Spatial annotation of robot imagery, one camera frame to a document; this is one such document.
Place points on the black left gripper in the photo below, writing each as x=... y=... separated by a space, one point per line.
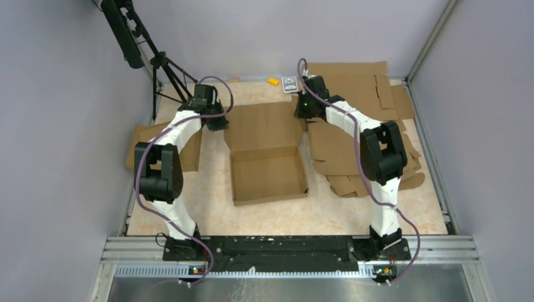
x=221 y=124

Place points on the yellow rectangular block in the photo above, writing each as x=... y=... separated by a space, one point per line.
x=273 y=81

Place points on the stack of flat cardboard blanks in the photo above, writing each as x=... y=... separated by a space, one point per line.
x=367 y=88

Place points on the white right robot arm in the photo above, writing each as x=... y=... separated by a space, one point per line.
x=380 y=153

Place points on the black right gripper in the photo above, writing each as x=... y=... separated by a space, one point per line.
x=301 y=95

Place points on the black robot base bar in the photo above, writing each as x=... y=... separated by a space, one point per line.
x=281 y=254

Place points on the black camera tripod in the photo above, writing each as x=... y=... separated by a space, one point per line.
x=140 y=51

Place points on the large cardboard box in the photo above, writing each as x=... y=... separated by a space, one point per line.
x=265 y=162

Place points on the small printed card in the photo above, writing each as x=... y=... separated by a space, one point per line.
x=289 y=85

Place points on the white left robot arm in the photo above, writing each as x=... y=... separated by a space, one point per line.
x=158 y=174

